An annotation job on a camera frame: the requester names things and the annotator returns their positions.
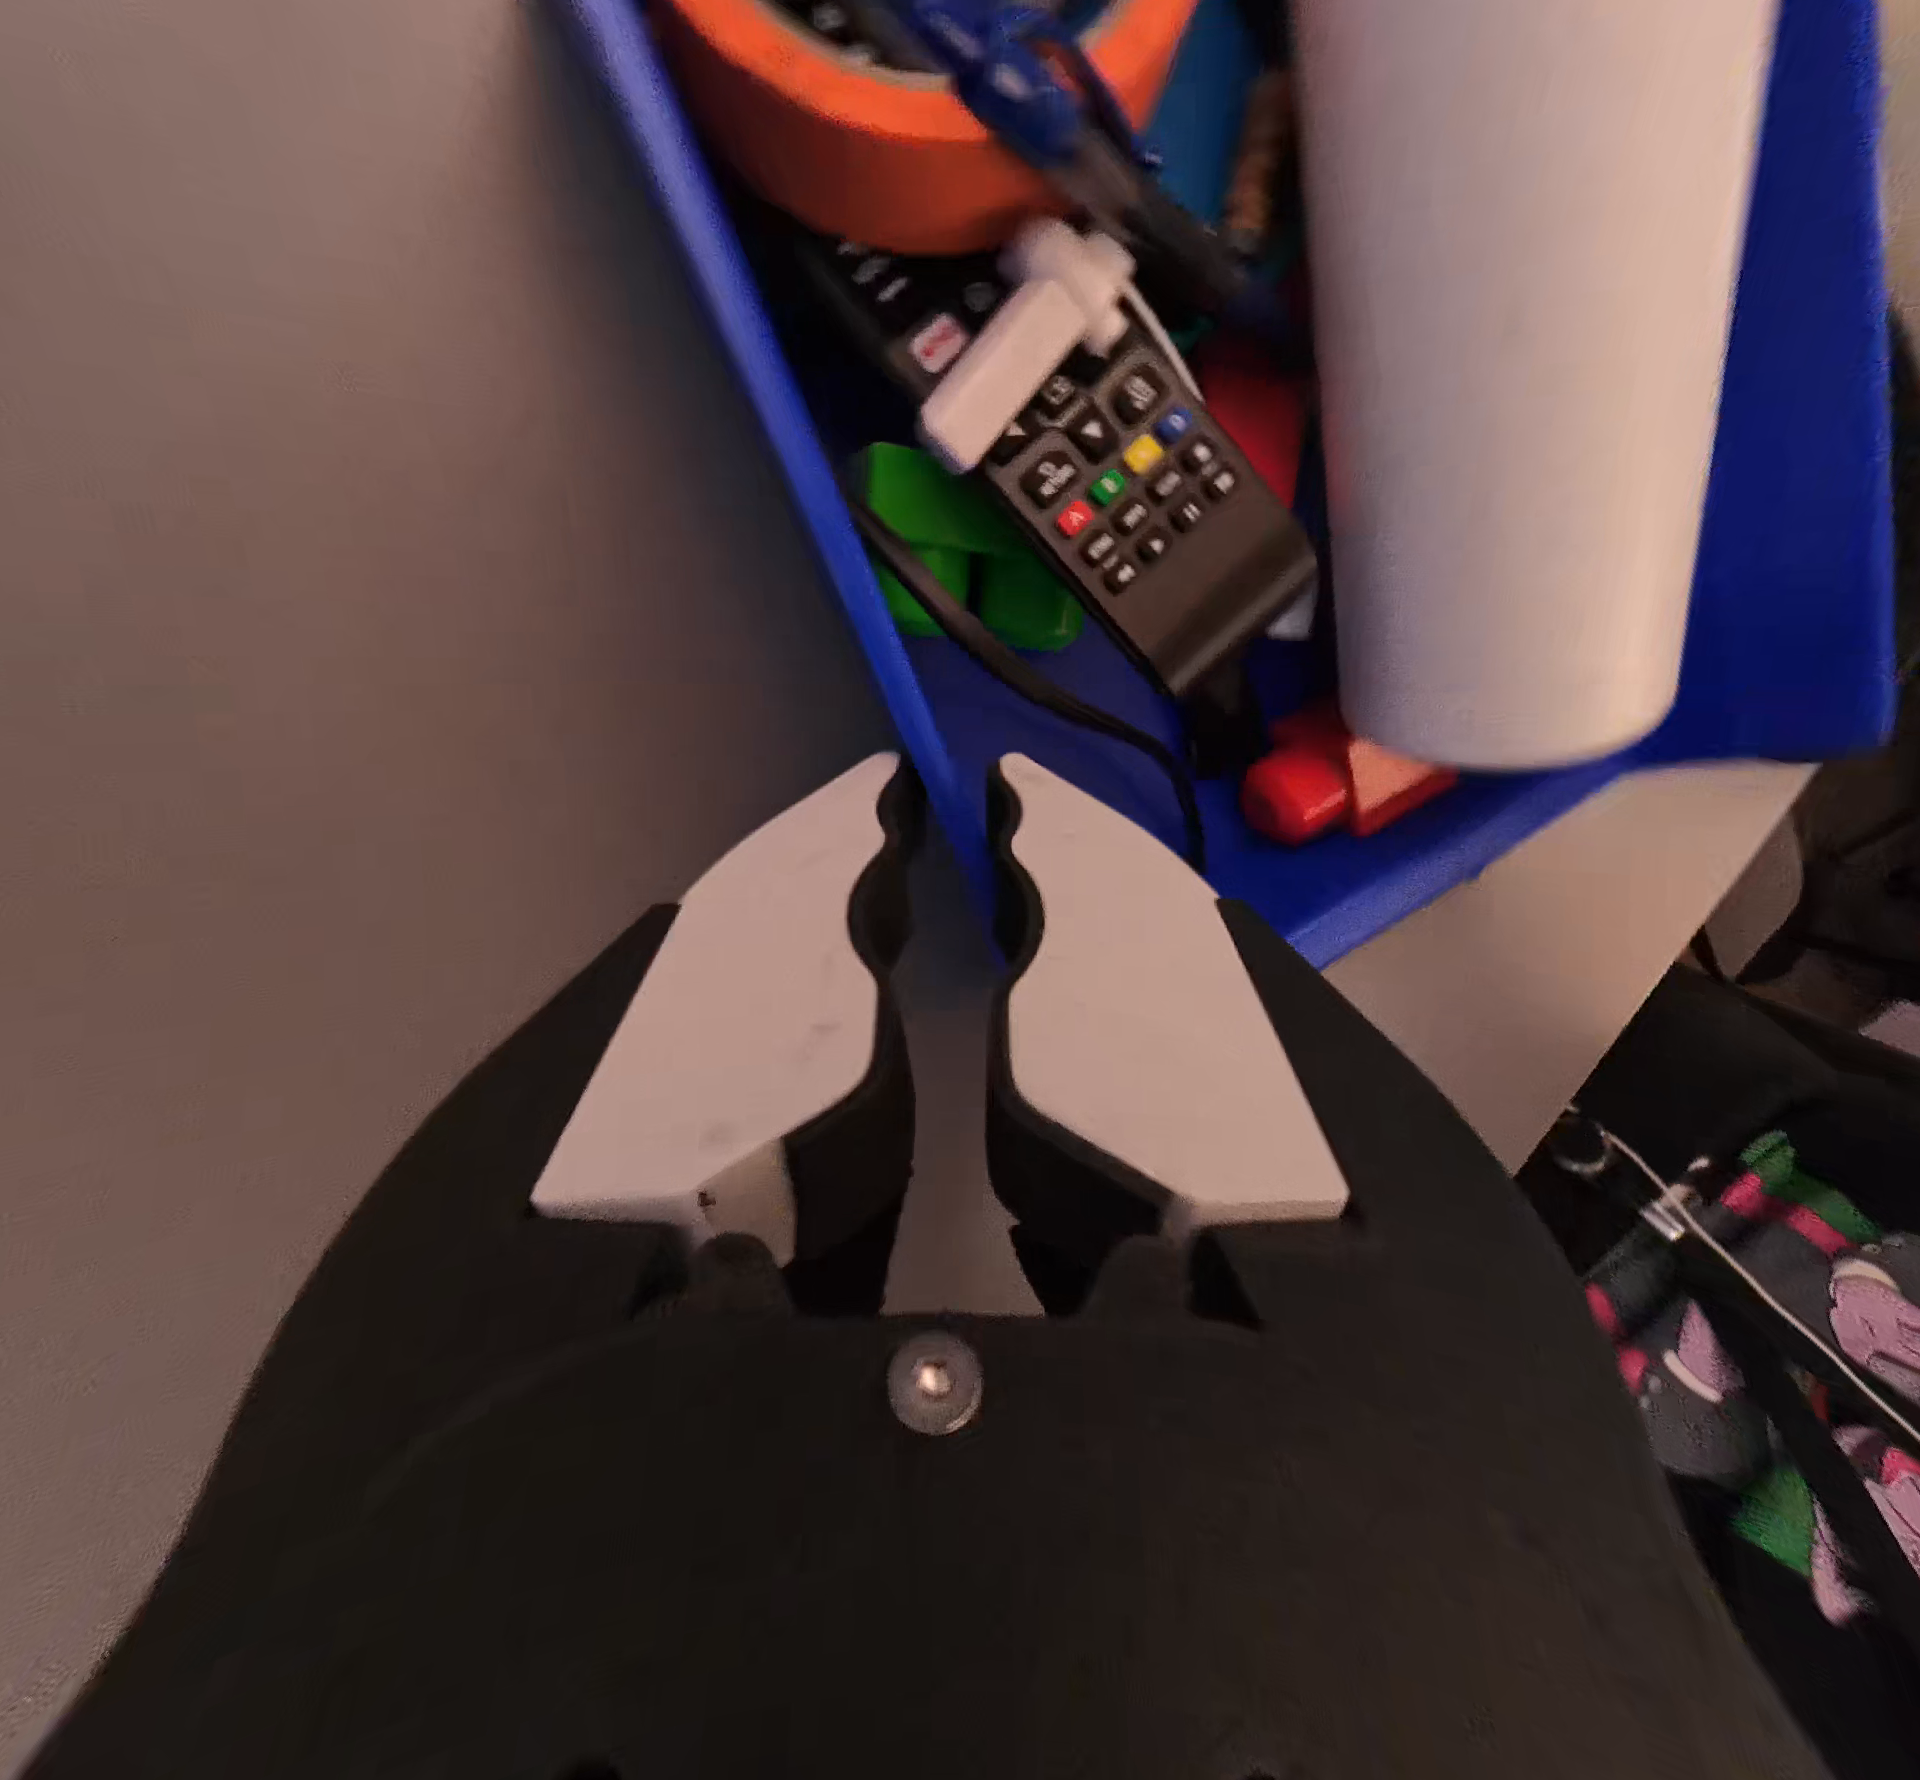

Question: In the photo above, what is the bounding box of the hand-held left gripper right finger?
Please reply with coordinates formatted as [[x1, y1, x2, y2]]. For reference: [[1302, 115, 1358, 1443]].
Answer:
[[983, 755, 1352, 1308]]

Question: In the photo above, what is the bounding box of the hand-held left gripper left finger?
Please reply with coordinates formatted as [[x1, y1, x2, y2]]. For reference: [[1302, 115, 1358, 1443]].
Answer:
[[529, 753, 921, 1308]]

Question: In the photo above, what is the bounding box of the blue plastic bin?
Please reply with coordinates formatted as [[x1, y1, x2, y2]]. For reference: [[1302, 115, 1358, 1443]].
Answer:
[[495, 0, 1899, 972]]

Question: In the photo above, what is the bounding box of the blue pen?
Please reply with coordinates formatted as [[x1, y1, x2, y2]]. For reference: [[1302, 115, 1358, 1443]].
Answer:
[[901, 0, 1254, 303]]

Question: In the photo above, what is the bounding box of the teal plastic object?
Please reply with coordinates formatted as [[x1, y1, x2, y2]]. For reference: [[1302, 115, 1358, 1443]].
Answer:
[[1177, 0, 1265, 243]]

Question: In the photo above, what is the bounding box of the black remote control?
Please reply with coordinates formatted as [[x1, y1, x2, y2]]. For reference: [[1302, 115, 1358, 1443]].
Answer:
[[719, 0, 1319, 692]]

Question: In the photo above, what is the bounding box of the green toy block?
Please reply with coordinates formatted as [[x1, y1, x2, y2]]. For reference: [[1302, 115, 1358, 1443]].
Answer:
[[855, 442, 1085, 651]]

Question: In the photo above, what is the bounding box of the white plug adapter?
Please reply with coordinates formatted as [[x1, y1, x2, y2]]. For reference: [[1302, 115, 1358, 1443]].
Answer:
[[919, 219, 1136, 474]]

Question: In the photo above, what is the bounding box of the white bottle with black lid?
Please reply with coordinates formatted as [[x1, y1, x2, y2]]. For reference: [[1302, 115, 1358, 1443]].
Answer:
[[1276, 0, 1800, 770]]

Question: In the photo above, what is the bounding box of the orange tape roll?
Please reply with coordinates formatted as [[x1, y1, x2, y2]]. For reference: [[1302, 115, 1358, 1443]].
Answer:
[[607, 0, 1225, 253]]

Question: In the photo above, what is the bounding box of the black cable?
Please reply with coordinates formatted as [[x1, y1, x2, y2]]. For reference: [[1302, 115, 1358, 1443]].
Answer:
[[855, 505, 1208, 867]]

